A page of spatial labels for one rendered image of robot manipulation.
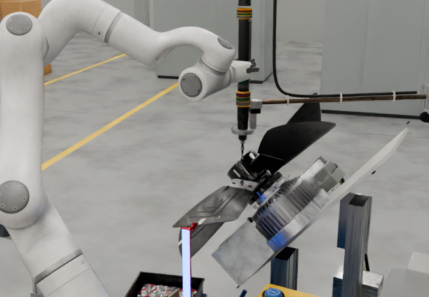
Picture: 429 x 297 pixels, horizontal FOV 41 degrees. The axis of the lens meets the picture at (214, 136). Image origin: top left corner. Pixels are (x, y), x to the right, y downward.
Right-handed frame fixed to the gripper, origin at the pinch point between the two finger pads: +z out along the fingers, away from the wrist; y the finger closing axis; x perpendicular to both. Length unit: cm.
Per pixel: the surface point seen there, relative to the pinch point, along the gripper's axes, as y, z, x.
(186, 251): 0, -35, -44
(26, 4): -614, 538, -40
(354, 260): 34, 9, -60
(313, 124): 22.0, -1.2, -15.0
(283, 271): 11, 9, -70
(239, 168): -2.7, 3.7, -34.2
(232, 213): 5.8, -19.6, -38.0
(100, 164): -261, 255, -157
